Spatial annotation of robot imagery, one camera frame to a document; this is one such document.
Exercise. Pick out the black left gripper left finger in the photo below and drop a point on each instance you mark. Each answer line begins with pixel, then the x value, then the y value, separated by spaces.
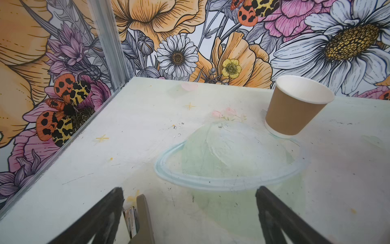
pixel 98 225

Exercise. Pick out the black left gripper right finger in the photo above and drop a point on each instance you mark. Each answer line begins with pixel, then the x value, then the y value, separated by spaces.
pixel 278 220

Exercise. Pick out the clear plastic bowl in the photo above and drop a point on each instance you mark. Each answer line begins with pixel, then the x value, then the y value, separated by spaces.
pixel 231 156

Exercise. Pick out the brown paper cup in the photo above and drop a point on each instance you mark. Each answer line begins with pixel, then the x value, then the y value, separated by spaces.
pixel 295 102

